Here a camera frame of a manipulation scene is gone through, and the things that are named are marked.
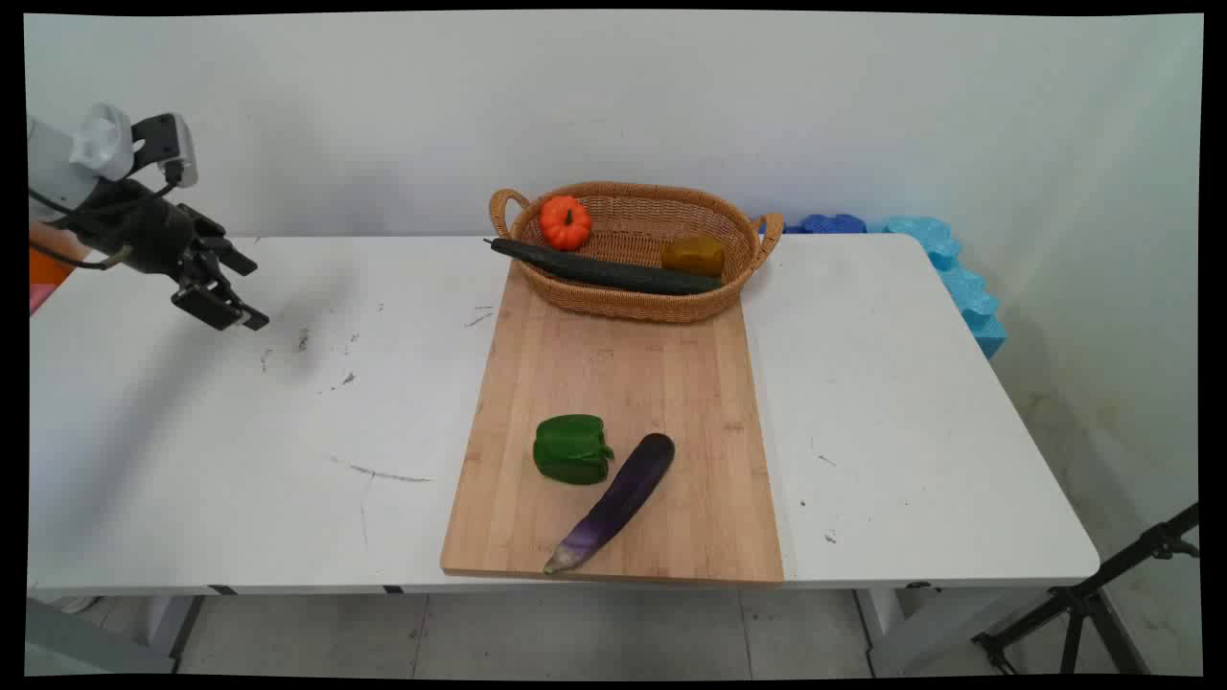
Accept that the small orange pumpkin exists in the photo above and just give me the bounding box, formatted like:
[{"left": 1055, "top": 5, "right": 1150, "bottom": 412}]
[{"left": 539, "top": 195, "right": 593, "bottom": 252}]

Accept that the dark blue foam piece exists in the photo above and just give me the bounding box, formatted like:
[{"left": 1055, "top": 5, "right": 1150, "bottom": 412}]
[{"left": 784, "top": 213, "right": 868, "bottom": 236}]

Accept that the purple eggplant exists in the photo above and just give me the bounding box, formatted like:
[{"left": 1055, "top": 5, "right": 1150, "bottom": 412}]
[{"left": 544, "top": 433, "right": 676, "bottom": 576}]

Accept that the yellow bell pepper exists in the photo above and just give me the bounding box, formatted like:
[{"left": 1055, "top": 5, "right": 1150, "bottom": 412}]
[{"left": 660, "top": 237, "right": 726, "bottom": 279}]

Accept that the long dark green cucumber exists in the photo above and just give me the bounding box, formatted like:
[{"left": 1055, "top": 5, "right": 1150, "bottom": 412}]
[{"left": 484, "top": 238, "right": 723, "bottom": 296}]

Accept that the black tripod stand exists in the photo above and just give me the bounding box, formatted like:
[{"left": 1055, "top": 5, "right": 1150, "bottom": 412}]
[{"left": 972, "top": 502, "right": 1201, "bottom": 677}]

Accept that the wooden cutting board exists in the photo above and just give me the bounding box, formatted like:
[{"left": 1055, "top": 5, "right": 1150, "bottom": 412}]
[{"left": 440, "top": 261, "right": 785, "bottom": 586}]

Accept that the light blue foam piece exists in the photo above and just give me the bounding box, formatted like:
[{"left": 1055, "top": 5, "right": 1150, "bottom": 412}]
[{"left": 882, "top": 216, "right": 1007, "bottom": 360}]

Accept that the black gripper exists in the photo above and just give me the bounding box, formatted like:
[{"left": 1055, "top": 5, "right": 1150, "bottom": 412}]
[{"left": 73, "top": 178, "right": 270, "bottom": 333}]

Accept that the orange and pink object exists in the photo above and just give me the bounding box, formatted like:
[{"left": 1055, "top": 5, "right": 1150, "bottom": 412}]
[{"left": 29, "top": 222, "right": 93, "bottom": 317}]

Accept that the black cable with metal connector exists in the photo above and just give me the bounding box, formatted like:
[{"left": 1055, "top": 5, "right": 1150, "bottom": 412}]
[{"left": 29, "top": 238, "right": 133, "bottom": 272}]

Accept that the white table leg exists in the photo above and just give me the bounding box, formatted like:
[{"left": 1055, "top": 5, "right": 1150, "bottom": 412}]
[
  {"left": 853, "top": 586, "right": 1041, "bottom": 678},
  {"left": 144, "top": 594, "right": 207, "bottom": 662}
]

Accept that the wrist camera on white mount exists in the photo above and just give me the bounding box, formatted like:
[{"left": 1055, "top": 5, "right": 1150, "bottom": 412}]
[{"left": 70, "top": 103, "right": 200, "bottom": 189}]

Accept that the woven wicker basket with handles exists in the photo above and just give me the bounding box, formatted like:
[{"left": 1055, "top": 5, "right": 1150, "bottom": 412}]
[{"left": 489, "top": 181, "right": 785, "bottom": 324}]

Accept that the thin black cable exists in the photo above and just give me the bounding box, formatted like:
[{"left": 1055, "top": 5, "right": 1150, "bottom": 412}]
[{"left": 29, "top": 161, "right": 185, "bottom": 223}]

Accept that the green bell pepper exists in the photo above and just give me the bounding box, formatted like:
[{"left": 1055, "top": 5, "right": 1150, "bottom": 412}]
[{"left": 532, "top": 414, "right": 614, "bottom": 486}]

